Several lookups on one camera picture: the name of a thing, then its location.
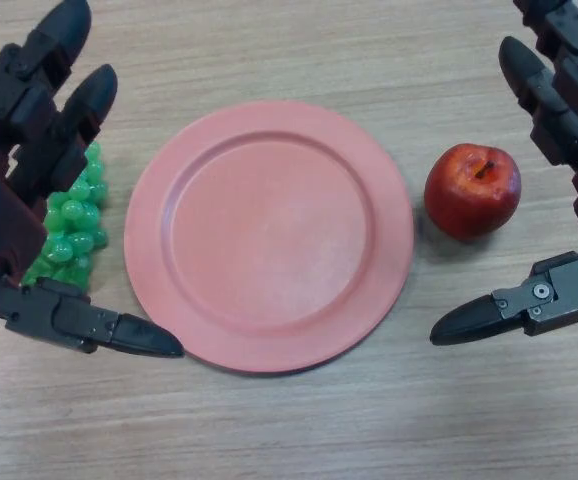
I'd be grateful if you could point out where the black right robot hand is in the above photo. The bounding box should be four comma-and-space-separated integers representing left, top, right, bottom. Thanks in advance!
429, 0, 578, 347

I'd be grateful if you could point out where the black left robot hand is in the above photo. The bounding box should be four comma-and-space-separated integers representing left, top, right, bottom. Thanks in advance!
0, 0, 186, 384

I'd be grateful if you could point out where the green grapes bunch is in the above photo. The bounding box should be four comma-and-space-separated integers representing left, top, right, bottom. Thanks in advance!
20, 141, 110, 294

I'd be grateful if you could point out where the pink round plate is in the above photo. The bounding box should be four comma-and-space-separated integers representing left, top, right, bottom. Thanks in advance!
123, 99, 415, 375

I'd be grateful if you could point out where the red apple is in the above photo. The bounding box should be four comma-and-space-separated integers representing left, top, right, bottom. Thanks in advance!
423, 142, 523, 241

